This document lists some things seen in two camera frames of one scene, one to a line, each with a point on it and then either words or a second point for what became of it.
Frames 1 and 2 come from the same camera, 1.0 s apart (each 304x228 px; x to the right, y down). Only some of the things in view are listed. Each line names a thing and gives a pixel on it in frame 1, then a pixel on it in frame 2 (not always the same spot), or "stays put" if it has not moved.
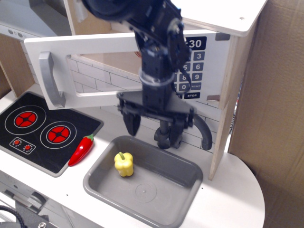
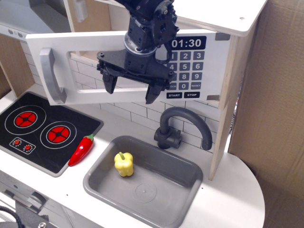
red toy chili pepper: [82, 151] stays put
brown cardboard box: [267, 130] stays put
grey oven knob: [36, 199] stays put
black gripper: [155, 101] to [113, 63]
